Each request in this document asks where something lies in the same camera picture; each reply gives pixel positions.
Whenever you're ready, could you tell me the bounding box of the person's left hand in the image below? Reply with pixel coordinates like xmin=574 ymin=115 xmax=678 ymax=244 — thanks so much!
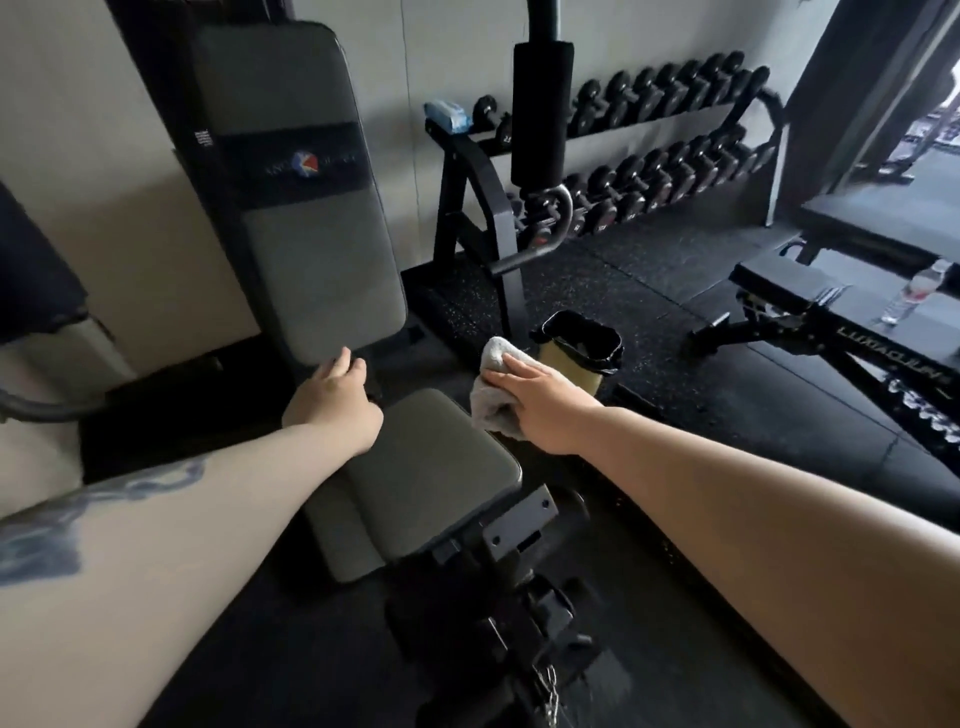
xmin=281 ymin=346 xmax=385 ymax=457

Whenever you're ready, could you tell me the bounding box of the person's right hand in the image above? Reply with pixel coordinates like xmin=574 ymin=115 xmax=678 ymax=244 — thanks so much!
xmin=479 ymin=352 xmax=607 ymax=457

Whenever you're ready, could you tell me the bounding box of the grey microfibre cloth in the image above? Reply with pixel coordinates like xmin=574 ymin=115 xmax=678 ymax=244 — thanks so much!
xmin=470 ymin=335 xmax=553 ymax=444

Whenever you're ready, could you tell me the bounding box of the grey seat cushion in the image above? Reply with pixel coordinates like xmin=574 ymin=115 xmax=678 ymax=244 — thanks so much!
xmin=344 ymin=387 xmax=524 ymax=564

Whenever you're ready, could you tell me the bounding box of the grey backrest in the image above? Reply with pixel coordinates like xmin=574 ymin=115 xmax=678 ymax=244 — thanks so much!
xmin=191 ymin=20 xmax=409 ymax=369

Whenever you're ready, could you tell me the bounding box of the person's left forearm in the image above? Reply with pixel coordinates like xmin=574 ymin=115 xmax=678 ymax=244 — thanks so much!
xmin=0 ymin=423 xmax=373 ymax=728

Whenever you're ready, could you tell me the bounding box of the person's right forearm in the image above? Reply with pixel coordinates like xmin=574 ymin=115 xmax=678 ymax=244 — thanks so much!
xmin=577 ymin=407 xmax=960 ymax=728

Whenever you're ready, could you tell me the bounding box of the light grey seat base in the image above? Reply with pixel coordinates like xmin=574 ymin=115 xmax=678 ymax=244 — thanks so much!
xmin=303 ymin=479 xmax=391 ymax=585

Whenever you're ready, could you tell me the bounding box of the blue wet wipes pack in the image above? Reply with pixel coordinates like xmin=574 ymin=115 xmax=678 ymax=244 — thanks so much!
xmin=423 ymin=99 xmax=474 ymax=135

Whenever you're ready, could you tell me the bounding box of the black dumbbell rack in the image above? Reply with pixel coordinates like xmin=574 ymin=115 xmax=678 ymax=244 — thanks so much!
xmin=425 ymin=86 xmax=787 ymax=339

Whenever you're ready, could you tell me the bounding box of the black weight bench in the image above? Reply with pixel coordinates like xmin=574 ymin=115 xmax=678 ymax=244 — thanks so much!
xmin=689 ymin=247 xmax=960 ymax=474

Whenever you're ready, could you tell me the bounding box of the clear water bottle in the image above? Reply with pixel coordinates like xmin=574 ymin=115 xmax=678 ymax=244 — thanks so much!
xmin=878 ymin=258 xmax=952 ymax=328

